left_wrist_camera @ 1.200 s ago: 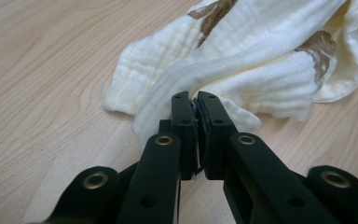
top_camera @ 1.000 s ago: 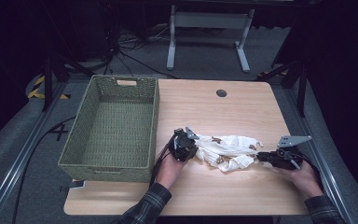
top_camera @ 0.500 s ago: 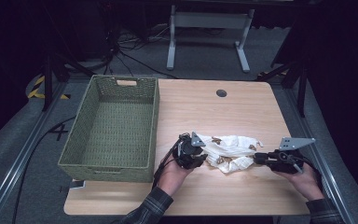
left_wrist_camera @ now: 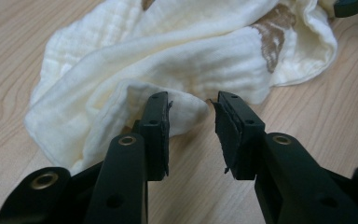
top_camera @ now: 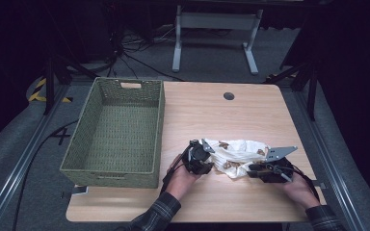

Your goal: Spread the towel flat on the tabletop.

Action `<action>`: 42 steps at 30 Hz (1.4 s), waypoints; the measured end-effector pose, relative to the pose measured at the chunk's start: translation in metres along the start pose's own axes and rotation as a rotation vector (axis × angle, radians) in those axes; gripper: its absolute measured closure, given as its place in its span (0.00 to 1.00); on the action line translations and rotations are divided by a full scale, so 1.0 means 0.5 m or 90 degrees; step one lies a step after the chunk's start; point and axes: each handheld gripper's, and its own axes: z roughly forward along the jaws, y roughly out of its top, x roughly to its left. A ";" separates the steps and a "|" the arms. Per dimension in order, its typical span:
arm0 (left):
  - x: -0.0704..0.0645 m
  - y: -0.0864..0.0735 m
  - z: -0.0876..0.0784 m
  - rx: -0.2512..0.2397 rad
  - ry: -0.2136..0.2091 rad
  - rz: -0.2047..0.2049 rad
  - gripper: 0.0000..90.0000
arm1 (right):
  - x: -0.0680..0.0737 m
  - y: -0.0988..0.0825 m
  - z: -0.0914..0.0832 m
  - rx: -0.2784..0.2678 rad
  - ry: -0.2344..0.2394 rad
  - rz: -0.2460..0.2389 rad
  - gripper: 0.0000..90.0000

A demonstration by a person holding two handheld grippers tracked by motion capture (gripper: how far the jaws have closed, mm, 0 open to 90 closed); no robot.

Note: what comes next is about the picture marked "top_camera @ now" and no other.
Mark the round grey table grommet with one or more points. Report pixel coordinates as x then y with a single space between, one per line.
229 96

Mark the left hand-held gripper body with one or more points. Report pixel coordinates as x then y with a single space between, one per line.
196 157

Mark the grey metal floor rail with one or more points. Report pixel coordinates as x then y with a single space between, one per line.
327 150
19 166

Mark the yellow and black floor tape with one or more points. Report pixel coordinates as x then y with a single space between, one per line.
37 96

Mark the black metal stand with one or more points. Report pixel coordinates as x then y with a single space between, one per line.
311 96
49 86

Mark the person's right hand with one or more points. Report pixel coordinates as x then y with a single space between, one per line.
302 192

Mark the person's left hand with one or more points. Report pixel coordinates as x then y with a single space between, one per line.
179 181

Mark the white cloth with brown print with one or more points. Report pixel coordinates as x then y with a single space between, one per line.
234 154

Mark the green woven basket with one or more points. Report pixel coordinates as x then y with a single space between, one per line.
125 134

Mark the white metal desk frame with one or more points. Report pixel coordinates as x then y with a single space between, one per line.
216 20

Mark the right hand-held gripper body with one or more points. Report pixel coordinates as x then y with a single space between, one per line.
277 171

